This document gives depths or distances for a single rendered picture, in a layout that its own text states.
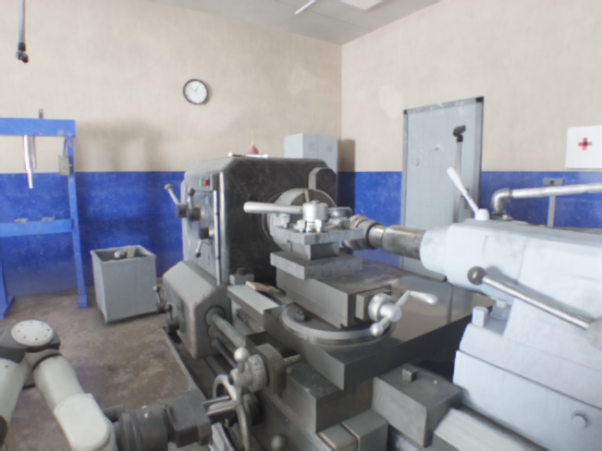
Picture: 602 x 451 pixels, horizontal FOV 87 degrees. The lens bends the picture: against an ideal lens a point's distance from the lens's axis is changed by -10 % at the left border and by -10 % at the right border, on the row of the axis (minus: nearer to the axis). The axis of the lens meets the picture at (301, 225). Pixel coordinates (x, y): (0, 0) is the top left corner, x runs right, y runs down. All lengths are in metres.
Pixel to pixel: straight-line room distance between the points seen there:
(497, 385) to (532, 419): 0.07
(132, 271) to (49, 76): 2.43
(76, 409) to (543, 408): 0.77
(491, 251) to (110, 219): 4.24
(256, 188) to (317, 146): 3.61
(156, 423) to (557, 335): 0.69
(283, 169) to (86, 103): 3.46
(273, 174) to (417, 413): 1.02
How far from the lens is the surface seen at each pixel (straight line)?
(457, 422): 0.71
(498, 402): 0.73
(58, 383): 0.82
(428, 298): 0.67
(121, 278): 3.30
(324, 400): 0.68
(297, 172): 1.47
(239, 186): 1.35
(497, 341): 0.71
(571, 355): 0.67
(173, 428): 0.74
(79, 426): 0.73
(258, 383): 0.73
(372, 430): 0.73
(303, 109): 5.52
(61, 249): 4.61
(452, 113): 4.48
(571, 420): 0.68
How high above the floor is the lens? 1.26
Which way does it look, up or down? 8 degrees down
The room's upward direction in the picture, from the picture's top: straight up
